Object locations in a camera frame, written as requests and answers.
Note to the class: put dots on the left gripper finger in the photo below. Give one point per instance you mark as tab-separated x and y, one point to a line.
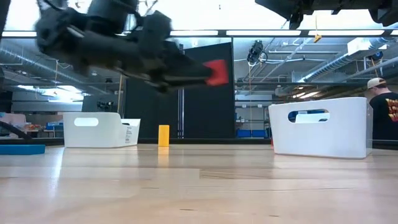
183	84
192	67

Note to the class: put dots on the red wooden cube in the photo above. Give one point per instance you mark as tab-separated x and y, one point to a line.
217	73

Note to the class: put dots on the yellow long wooden block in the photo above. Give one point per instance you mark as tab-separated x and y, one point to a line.
163	136

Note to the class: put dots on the blue wooden block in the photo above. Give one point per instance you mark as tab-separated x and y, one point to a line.
21	149

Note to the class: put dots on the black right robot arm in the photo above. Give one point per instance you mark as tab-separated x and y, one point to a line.
280	6

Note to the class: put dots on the black partition panel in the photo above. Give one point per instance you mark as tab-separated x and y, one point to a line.
149	115
208	112

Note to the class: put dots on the blue storage crate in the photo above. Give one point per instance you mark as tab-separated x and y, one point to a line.
259	133
244	133

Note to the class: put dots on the white plastic bin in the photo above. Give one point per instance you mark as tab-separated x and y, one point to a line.
93	133
326	137

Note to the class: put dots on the yellow hanging tag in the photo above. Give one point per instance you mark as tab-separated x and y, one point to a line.
317	38

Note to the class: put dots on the black curved tube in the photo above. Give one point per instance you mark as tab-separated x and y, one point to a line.
12	128

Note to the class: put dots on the white ceiling air unit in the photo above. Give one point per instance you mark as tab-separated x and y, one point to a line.
360	45

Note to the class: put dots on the person's white cap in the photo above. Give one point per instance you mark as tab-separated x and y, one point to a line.
375	82

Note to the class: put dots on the person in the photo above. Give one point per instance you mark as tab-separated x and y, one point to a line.
384	118

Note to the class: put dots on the black aluminium table frame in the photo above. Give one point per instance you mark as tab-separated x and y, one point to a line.
202	141

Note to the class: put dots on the black hanging camera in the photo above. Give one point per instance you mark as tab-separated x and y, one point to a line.
256	53

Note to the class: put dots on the silver ceiling duct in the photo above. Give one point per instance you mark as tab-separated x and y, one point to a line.
18	57
335	62

